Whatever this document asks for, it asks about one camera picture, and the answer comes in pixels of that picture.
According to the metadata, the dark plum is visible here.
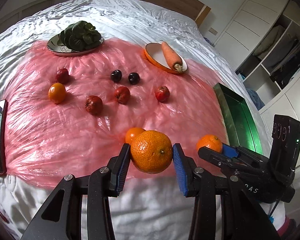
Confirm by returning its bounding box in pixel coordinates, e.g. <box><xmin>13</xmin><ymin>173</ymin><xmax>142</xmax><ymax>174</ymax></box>
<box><xmin>128</xmin><ymin>72</ymin><xmax>140</xmax><ymax>85</ymax></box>
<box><xmin>110</xmin><ymin>69</ymin><xmax>122</xmax><ymax>83</ymax></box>

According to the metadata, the pink plastic sheet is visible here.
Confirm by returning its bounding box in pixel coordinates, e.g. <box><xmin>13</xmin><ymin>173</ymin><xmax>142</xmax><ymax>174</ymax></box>
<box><xmin>4</xmin><ymin>38</ymin><xmax>228</xmax><ymax>188</ymax></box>

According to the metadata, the white wardrobe shelving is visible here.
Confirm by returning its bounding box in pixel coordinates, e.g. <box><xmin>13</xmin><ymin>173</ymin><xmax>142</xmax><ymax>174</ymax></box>
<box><xmin>213</xmin><ymin>0</ymin><xmax>300</xmax><ymax>165</ymax></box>

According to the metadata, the dark red apple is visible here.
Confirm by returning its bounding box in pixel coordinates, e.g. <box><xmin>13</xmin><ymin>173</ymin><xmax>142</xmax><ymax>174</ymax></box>
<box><xmin>85</xmin><ymin>95</ymin><xmax>103</xmax><ymax>115</ymax></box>
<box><xmin>56</xmin><ymin>68</ymin><xmax>70</xmax><ymax>85</ymax></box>

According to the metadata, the silver plate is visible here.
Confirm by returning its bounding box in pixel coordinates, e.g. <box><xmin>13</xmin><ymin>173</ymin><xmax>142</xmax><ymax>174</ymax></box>
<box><xmin>46</xmin><ymin>34</ymin><xmax>104</xmax><ymax>57</ymax></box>

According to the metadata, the black camera box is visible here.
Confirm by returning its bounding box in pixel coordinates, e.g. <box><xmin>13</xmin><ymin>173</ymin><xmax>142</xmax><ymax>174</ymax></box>
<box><xmin>269</xmin><ymin>114</ymin><xmax>300</xmax><ymax>179</ymax></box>

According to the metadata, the blue towel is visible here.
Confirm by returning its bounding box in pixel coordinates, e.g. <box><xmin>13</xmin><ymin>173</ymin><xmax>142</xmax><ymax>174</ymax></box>
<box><xmin>246</xmin><ymin>88</ymin><xmax>265</xmax><ymax>111</ymax></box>

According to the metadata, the smooth orange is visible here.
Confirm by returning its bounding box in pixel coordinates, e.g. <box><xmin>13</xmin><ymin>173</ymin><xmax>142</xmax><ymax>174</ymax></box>
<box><xmin>48</xmin><ymin>83</ymin><xmax>66</xmax><ymax>104</ymax></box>

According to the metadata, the small orange mandarin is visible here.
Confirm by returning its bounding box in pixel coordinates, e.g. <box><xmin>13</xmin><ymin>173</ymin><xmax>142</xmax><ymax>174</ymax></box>
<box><xmin>196</xmin><ymin>134</ymin><xmax>223</xmax><ymax>153</ymax></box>

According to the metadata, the green metal tray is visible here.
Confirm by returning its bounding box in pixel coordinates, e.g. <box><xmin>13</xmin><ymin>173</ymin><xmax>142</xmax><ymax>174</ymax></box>
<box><xmin>213</xmin><ymin>83</ymin><xmax>263</xmax><ymax>154</ymax></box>

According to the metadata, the green leafy vegetable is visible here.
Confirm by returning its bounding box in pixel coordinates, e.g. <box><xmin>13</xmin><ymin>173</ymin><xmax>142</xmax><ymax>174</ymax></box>
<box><xmin>59</xmin><ymin>21</ymin><xmax>102</xmax><ymax>51</ymax></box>

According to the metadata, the orange rimmed white plate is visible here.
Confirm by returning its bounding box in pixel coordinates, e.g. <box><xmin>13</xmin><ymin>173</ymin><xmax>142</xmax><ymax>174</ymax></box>
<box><xmin>143</xmin><ymin>43</ymin><xmax>188</xmax><ymax>75</ymax></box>

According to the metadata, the large orange mandarin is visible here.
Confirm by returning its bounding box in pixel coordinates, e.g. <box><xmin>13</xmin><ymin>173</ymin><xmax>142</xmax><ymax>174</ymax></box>
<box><xmin>130</xmin><ymin>130</ymin><xmax>173</xmax><ymax>174</ymax></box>

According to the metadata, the orange carrot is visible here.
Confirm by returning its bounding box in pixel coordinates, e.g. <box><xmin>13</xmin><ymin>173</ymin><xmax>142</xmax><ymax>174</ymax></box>
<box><xmin>161</xmin><ymin>41</ymin><xmax>183</xmax><ymax>73</ymax></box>

